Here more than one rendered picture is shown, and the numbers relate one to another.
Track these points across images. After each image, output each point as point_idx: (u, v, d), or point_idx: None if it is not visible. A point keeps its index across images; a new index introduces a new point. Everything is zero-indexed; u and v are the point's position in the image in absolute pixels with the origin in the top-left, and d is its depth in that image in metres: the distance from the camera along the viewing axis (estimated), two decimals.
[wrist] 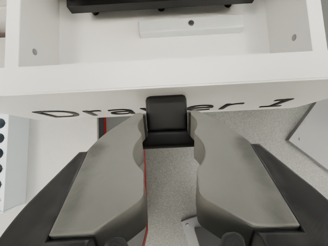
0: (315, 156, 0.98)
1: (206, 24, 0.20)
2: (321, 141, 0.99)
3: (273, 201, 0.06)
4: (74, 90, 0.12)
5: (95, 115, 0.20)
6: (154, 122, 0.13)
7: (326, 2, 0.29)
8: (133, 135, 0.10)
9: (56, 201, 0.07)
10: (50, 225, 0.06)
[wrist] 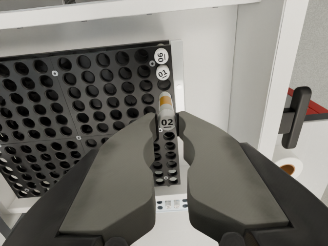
0: None
1: (179, 74, 0.24)
2: None
3: (262, 199, 0.06)
4: None
5: None
6: (286, 130, 0.21)
7: None
8: (144, 135, 0.10)
9: (67, 197, 0.07)
10: (60, 220, 0.06)
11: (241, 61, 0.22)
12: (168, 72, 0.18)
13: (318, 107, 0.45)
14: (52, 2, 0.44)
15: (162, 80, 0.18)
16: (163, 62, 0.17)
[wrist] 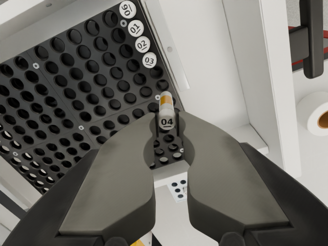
0: None
1: (166, 35, 0.22)
2: None
3: (262, 199, 0.06)
4: (295, 113, 0.18)
5: None
6: (303, 53, 0.17)
7: None
8: (144, 135, 0.10)
9: (67, 197, 0.07)
10: (60, 220, 0.06)
11: None
12: (140, 25, 0.16)
13: None
14: None
15: (137, 36, 0.16)
16: (131, 15, 0.16)
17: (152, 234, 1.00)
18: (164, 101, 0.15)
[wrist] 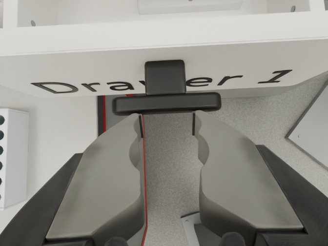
0: (314, 153, 0.99)
1: None
2: (321, 139, 0.99)
3: (276, 203, 0.06)
4: (72, 49, 0.12)
5: (94, 91, 0.20)
6: (153, 86, 0.13)
7: None
8: (129, 136, 0.10)
9: (52, 203, 0.06)
10: (47, 227, 0.06)
11: None
12: None
13: None
14: None
15: None
16: None
17: None
18: None
